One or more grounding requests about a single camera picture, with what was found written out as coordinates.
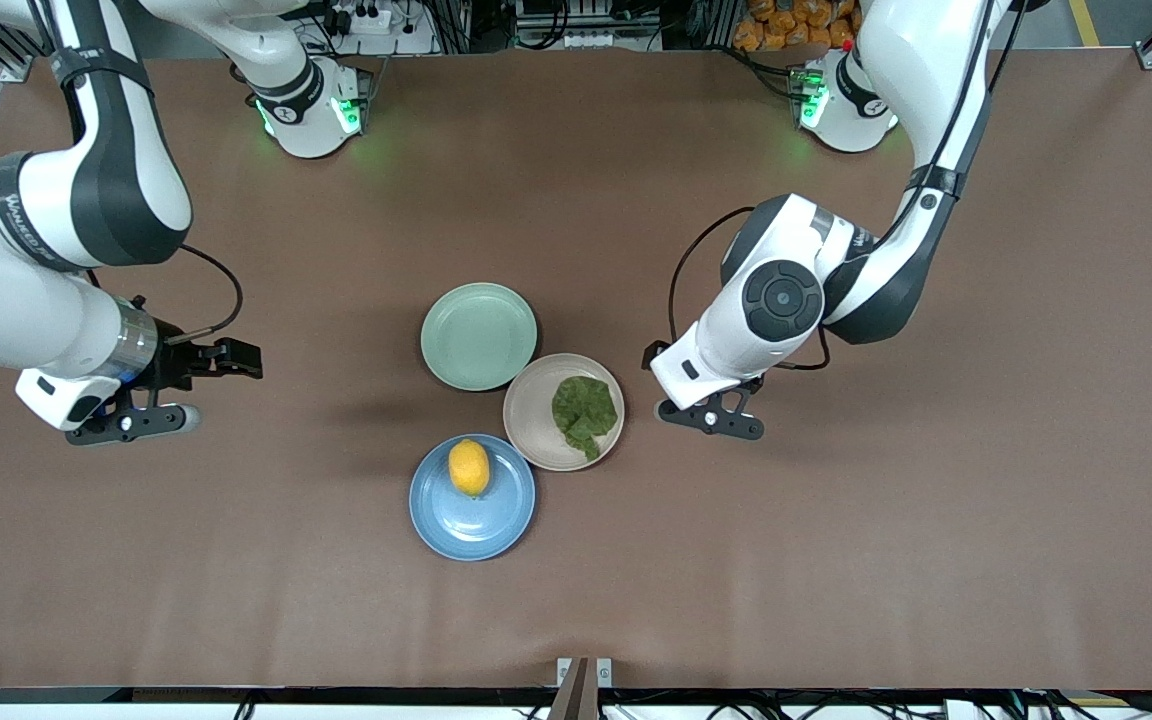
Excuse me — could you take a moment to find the blue round plate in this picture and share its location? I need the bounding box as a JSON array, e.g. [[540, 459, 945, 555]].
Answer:
[[408, 433, 537, 562]]

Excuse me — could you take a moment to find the brown table cover mat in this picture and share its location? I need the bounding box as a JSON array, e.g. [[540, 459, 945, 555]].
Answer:
[[0, 48, 1152, 691]]

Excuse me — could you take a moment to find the pale green round plate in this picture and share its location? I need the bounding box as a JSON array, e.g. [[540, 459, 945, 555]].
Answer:
[[420, 282, 539, 392]]

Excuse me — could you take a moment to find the orange packaged items pile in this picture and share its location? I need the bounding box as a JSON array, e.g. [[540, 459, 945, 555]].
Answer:
[[733, 0, 862, 53]]

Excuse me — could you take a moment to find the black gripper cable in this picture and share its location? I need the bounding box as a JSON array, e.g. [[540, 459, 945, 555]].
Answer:
[[36, 0, 245, 346], [668, 0, 1027, 373]]

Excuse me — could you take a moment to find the yellow lemon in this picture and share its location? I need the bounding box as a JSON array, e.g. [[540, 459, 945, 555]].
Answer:
[[448, 438, 492, 498]]

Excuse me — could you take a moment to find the metal clamp bracket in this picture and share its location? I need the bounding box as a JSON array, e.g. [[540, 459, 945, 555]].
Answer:
[[548, 657, 614, 720]]

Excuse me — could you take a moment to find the green lettuce leaf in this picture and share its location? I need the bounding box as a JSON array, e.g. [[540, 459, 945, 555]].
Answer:
[[550, 375, 621, 463]]

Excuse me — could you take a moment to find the white power strip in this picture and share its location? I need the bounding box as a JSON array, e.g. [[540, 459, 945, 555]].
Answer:
[[321, 0, 437, 56]]

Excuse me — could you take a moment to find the metal electronics rack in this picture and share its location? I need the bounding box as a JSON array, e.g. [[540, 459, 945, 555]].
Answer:
[[514, 0, 667, 51]]

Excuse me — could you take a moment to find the beige round plate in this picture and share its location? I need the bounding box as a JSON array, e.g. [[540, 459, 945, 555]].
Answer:
[[502, 352, 626, 473]]

